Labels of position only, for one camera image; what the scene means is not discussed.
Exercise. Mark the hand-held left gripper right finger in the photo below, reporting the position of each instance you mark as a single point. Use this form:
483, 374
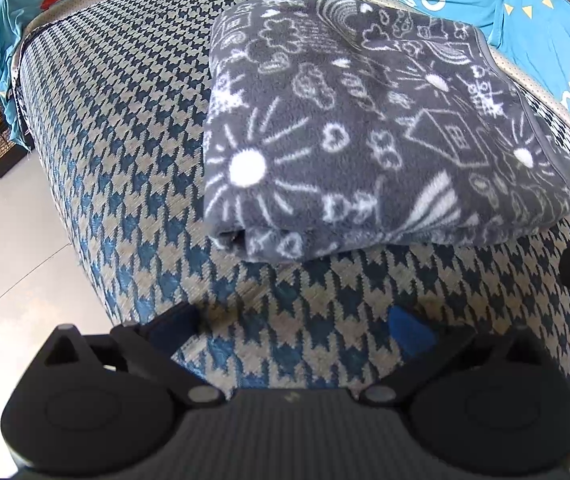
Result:
410, 330

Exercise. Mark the blue printed sofa blanket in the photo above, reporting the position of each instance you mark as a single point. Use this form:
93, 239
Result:
515, 10

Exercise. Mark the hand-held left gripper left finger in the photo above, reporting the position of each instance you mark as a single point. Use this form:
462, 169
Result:
175, 322

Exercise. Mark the grey patterned fleece garment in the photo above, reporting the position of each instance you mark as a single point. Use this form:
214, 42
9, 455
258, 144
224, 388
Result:
365, 125

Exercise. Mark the houndstooth sofa seat cover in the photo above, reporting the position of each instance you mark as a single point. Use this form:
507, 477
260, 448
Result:
115, 160

